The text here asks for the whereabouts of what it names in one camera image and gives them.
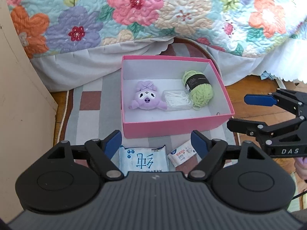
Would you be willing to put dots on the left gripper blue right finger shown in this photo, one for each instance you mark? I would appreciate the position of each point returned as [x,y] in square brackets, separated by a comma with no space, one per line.
[211,153]

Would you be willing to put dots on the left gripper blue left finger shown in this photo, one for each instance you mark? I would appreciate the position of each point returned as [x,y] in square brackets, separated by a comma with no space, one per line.
[101,152]

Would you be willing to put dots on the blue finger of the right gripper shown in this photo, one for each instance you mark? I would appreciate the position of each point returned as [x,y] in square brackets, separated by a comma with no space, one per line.
[260,100]

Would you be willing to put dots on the blue white wet wipes pack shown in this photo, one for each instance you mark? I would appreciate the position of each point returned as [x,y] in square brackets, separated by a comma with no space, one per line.
[143,159]

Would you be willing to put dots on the small white tissue pack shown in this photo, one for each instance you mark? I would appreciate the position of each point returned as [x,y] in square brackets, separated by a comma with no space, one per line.
[182,154]

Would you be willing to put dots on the clear plastic cotton swab box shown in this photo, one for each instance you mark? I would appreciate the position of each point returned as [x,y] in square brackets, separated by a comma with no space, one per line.
[177,100]

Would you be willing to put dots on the purple plush toy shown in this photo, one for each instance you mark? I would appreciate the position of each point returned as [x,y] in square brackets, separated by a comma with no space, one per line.
[147,97]

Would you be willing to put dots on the person's right hand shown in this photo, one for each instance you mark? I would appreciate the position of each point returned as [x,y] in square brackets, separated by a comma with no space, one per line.
[301,167]

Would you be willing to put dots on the paper scraps on floor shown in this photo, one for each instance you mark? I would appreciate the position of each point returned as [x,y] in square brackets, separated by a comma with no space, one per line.
[282,84]

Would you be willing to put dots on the checkered oval rug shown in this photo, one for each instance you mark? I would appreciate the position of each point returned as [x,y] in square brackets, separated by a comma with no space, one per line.
[93,111]

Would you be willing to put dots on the green yarn skein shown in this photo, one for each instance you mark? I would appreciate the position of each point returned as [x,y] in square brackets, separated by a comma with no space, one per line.
[199,88]

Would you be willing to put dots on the pink cardboard box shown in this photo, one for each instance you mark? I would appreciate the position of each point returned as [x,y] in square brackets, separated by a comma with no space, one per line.
[166,73]

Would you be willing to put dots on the floral quilted bedspread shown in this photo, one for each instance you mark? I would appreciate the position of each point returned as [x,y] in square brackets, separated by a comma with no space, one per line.
[247,28]

